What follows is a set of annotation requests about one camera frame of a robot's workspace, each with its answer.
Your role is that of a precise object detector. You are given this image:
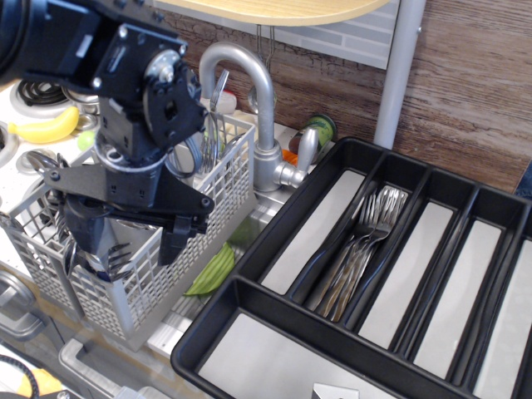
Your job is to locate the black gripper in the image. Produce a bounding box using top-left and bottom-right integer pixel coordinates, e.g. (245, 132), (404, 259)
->
(44, 163), (214, 266)

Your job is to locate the silver fork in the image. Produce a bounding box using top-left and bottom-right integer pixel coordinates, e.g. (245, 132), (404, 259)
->
(97, 243), (132, 283)
(199, 69), (229, 174)

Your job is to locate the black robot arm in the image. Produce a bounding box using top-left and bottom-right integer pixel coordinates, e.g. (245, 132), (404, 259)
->
(1, 1), (214, 265)

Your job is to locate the silver spoon at basket edge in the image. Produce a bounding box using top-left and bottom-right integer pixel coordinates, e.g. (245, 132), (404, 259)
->
(26, 150), (59, 176)

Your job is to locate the grey plastic cutlery basket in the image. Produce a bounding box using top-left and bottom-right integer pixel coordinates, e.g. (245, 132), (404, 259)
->
(4, 116), (256, 351)

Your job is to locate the upright silver fork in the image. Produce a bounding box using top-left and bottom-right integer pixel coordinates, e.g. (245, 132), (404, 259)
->
(199, 69), (229, 174)

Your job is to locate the black cutlery tray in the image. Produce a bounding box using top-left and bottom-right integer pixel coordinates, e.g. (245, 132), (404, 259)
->
(170, 139), (531, 398)

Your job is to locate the green toy lime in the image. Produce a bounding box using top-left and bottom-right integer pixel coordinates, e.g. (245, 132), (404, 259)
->
(76, 131), (96, 151)

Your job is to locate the green toy leaf vegetable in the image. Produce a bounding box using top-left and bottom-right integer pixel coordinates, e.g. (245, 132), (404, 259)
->
(185, 243), (235, 296)

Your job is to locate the yellow toy banana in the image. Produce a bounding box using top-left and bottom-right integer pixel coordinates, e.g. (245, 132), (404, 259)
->
(7, 106), (80, 144)

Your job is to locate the silver toy faucet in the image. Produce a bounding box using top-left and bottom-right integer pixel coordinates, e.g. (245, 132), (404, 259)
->
(199, 42), (317, 192)

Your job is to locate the black stove coil burner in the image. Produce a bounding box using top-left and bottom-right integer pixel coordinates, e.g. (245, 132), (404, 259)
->
(17, 80), (67, 106)

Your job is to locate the orange toy carrot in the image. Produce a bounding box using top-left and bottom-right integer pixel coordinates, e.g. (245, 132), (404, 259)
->
(282, 150), (298, 166)

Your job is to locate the green labelled toy can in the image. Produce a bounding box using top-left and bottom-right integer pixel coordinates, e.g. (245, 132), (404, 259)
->
(288, 114), (337, 164)

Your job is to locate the pile of silver forks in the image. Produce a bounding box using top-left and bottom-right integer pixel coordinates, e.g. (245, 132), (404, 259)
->
(307, 185), (409, 322)

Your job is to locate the grey metal pole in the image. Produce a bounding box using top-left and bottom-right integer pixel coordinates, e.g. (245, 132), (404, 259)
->
(373, 0), (426, 150)

